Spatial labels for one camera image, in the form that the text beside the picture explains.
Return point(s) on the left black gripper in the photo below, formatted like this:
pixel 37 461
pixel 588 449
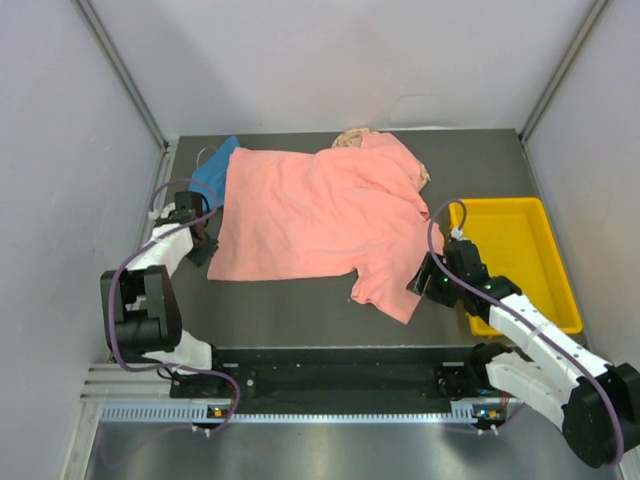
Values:
pixel 200 258

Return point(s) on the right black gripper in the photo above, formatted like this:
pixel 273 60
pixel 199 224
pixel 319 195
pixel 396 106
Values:
pixel 418 284

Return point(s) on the pink t shirt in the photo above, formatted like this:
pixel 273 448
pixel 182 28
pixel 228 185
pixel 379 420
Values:
pixel 290 215

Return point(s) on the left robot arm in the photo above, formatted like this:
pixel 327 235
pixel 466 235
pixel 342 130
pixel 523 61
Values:
pixel 140 309

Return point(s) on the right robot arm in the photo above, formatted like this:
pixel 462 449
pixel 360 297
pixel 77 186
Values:
pixel 591 401

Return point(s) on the blue cloth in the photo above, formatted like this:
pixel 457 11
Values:
pixel 212 162

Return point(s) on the yellow plastic tray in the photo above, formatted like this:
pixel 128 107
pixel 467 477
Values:
pixel 515 239

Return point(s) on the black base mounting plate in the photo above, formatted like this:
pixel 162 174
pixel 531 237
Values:
pixel 336 380

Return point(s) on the floral patterned cloth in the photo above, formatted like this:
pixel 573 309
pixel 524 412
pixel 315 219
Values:
pixel 353 138

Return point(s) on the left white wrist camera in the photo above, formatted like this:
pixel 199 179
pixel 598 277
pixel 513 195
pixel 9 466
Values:
pixel 162 219

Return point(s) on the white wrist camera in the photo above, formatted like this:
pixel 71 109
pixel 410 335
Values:
pixel 457 234
pixel 162 219

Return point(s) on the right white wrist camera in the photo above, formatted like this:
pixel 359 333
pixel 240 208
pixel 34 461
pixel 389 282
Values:
pixel 457 234

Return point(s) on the slotted cable duct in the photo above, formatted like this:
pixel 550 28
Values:
pixel 202 414

